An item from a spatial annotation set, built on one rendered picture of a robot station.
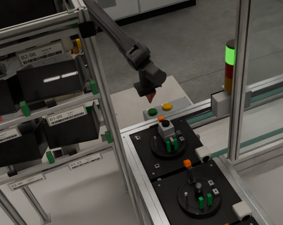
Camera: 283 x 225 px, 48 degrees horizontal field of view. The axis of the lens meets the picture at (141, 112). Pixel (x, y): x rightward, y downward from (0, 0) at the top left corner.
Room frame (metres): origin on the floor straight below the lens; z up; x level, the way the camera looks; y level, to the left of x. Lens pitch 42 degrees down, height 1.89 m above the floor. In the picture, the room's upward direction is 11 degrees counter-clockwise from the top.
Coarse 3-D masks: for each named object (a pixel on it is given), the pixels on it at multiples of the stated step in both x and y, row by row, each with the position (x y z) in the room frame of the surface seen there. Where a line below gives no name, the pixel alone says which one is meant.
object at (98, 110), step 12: (96, 108) 0.72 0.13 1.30; (72, 120) 0.61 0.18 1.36; (84, 120) 0.61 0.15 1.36; (96, 120) 0.65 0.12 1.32; (48, 132) 0.60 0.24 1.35; (60, 132) 0.60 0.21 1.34; (72, 132) 0.60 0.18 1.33; (84, 132) 0.60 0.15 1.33; (96, 132) 0.59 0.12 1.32; (48, 144) 0.59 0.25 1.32; (60, 144) 0.59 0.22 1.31; (72, 144) 0.58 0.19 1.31
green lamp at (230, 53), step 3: (228, 48) 0.73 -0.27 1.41; (228, 51) 0.73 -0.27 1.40; (231, 51) 0.72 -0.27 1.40; (228, 54) 0.73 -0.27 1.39; (231, 54) 0.72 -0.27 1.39; (225, 57) 0.75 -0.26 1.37; (228, 57) 0.73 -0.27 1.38; (231, 57) 0.72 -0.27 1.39; (225, 60) 0.74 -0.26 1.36; (228, 60) 0.73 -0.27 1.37; (231, 60) 0.72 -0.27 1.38; (228, 63) 0.73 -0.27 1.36; (231, 63) 0.72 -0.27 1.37
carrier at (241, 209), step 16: (176, 176) 0.67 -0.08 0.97; (208, 176) 0.64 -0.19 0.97; (224, 176) 0.63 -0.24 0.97; (160, 192) 0.61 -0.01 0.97; (176, 192) 0.60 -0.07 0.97; (192, 192) 0.58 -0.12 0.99; (208, 192) 0.57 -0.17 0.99; (224, 192) 0.57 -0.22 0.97; (176, 208) 0.54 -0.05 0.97; (192, 208) 0.52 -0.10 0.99; (208, 208) 0.51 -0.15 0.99; (224, 208) 0.51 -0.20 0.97; (240, 208) 0.49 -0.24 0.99; (176, 224) 0.49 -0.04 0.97; (192, 224) 0.48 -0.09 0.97; (208, 224) 0.47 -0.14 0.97; (224, 224) 0.46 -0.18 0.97
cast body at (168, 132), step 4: (164, 120) 0.83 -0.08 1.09; (168, 120) 0.83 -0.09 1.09; (160, 124) 0.82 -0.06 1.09; (164, 124) 0.81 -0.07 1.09; (168, 124) 0.81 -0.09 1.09; (172, 124) 0.81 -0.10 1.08; (160, 128) 0.81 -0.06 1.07; (164, 128) 0.80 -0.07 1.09; (168, 128) 0.79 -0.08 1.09; (172, 128) 0.79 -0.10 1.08; (160, 132) 0.82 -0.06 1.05; (164, 132) 0.79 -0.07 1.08; (168, 132) 0.79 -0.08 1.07; (172, 132) 0.79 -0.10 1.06; (164, 136) 0.79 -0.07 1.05; (168, 136) 0.78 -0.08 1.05; (172, 136) 0.79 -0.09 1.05; (164, 140) 0.79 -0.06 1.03; (168, 140) 0.78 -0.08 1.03; (172, 140) 0.77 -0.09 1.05; (172, 144) 0.77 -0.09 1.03
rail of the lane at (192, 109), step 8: (200, 104) 1.02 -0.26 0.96; (208, 104) 1.01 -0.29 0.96; (176, 112) 1.00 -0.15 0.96; (184, 112) 0.99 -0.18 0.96; (192, 112) 0.98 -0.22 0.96; (200, 112) 0.99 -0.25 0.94; (152, 120) 0.98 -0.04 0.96; (128, 128) 0.96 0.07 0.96; (136, 128) 0.96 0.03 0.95; (144, 128) 0.94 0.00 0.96
